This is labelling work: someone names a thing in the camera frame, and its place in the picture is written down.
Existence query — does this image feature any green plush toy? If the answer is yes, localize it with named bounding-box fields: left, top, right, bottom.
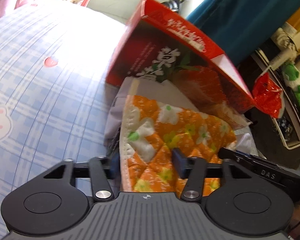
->
left=282, top=62, right=300, bottom=107

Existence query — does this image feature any red plastic bag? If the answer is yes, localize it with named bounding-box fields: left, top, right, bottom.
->
left=253, top=72, right=285, bottom=119

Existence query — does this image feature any blue plaid bed sheet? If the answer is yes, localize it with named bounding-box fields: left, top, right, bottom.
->
left=0, top=0, right=126, bottom=239

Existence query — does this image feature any red strawberry cardboard box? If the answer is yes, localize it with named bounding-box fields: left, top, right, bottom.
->
left=106, top=0, right=254, bottom=113

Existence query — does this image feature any orange floral quilted mitt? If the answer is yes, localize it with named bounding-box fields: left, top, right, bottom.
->
left=119, top=98, right=236, bottom=196

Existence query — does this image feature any teal curtain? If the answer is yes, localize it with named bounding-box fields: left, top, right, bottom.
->
left=187, top=0, right=300, bottom=65

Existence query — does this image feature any white wire rack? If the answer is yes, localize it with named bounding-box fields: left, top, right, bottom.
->
left=255, top=48, right=300, bottom=151

